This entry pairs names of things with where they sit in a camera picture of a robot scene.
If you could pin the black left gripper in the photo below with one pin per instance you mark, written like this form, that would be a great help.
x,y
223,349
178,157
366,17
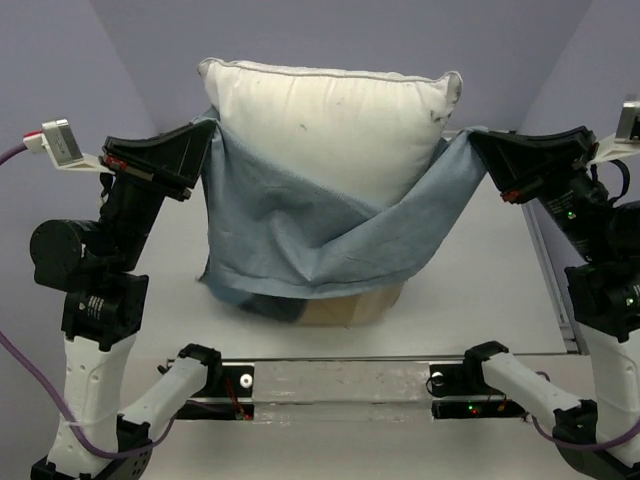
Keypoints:
x,y
171,159

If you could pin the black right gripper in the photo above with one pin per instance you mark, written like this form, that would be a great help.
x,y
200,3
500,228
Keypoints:
x,y
523,162

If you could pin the blue-grey fabric pillowcase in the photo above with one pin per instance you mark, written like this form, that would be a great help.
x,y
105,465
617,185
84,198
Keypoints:
x,y
277,241

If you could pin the white pillow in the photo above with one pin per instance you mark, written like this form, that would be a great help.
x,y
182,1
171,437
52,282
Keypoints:
x,y
368,134

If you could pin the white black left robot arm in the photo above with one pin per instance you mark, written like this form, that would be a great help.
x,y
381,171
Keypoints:
x,y
96,437

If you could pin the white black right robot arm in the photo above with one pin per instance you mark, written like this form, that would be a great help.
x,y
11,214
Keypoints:
x,y
597,437

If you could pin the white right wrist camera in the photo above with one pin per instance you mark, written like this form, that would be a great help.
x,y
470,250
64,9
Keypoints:
x,y
625,141

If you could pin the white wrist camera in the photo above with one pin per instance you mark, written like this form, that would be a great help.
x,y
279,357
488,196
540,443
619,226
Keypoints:
x,y
56,139
625,141

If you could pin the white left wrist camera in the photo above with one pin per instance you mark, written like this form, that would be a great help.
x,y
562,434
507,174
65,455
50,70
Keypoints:
x,y
56,139

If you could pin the aluminium right table rail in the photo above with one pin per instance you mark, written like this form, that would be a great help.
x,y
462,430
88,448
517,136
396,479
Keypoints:
x,y
570,331

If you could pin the aluminium table rail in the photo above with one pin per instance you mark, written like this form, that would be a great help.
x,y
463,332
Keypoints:
x,y
427,358
570,331

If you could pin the aluminium front table rail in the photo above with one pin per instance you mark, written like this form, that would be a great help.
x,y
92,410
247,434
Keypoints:
x,y
427,358

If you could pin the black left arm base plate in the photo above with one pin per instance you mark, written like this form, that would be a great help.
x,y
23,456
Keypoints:
x,y
230,399

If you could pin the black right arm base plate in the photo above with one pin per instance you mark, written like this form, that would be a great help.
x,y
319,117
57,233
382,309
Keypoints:
x,y
456,397

